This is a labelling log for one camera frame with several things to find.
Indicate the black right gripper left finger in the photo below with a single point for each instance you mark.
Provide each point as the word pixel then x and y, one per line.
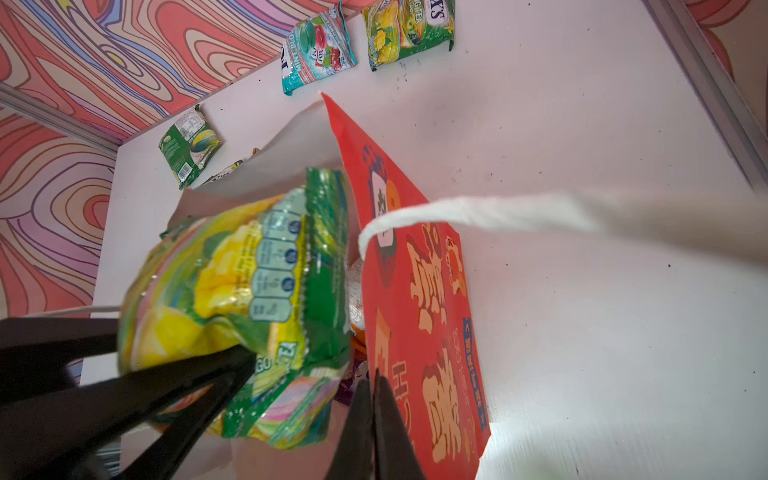
pixel 353 458

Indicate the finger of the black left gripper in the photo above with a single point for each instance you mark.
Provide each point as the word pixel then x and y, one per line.
pixel 56 435
pixel 36 352

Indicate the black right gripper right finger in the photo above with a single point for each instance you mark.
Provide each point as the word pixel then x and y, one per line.
pixel 394 456

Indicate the purple snack bag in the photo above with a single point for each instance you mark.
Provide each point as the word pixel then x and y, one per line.
pixel 357 371

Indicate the red white paper bag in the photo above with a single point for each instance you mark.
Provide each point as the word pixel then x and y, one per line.
pixel 563 335

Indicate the yellow green mango snack bag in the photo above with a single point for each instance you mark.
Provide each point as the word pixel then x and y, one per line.
pixel 269 276

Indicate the dark green snack bag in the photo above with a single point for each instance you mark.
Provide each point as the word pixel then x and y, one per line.
pixel 188 146

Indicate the green spring tea snack bag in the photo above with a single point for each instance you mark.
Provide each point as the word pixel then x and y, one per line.
pixel 229 169

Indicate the teal mint snack bag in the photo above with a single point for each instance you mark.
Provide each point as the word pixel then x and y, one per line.
pixel 315 49

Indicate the yellow green lemon snack bag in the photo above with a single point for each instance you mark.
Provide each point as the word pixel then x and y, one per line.
pixel 397 29

